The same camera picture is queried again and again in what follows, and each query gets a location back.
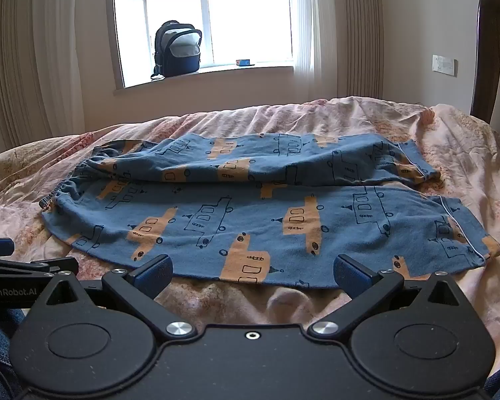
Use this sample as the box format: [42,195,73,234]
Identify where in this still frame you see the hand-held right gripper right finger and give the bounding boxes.
[306,254,469,340]

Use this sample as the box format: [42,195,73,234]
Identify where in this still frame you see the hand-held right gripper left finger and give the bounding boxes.
[39,254,198,340]

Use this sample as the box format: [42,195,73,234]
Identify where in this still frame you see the blue printed pants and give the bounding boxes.
[39,132,500,290]

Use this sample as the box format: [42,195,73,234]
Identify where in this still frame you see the pink floral blanket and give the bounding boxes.
[0,96,500,367]

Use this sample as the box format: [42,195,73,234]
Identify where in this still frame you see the beige pleated curtain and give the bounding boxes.
[0,0,40,153]
[337,0,385,99]

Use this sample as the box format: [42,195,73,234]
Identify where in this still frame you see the white sheer curtain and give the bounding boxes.
[31,0,123,138]
[292,0,344,97]

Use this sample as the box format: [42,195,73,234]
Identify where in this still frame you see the dark blue backpack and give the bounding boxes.
[151,20,203,80]

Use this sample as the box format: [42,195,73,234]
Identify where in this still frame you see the white framed window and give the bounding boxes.
[112,0,297,92]

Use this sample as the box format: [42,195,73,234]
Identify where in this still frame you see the white wall switch plate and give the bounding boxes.
[432,54,458,77]

